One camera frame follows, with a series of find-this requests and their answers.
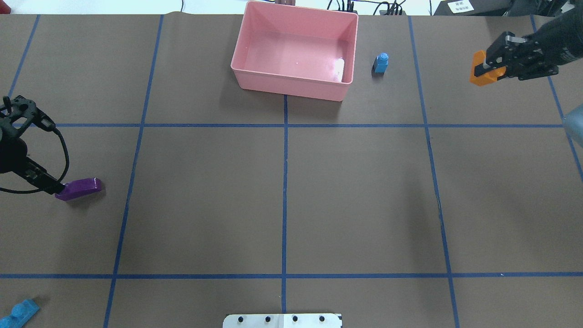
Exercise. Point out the white camera stand base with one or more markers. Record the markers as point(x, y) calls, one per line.
point(284, 320)

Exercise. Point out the orange block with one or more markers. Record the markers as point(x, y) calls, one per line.
point(481, 75)

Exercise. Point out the pink plastic box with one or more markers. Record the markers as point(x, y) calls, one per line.
point(289, 50)

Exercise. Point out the blue tape line lengthwise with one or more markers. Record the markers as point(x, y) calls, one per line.
point(284, 204)

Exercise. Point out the white label in box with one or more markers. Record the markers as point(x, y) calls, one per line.
point(337, 70)

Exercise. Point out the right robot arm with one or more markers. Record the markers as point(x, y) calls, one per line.
point(557, 42)

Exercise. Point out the small blue block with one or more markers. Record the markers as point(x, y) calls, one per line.
point(380, 64)

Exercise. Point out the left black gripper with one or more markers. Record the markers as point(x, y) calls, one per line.
point(13, 154)

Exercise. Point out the purple block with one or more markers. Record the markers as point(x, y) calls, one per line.
point(79, 188)

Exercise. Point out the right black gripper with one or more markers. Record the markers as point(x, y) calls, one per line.
point(553, 44)

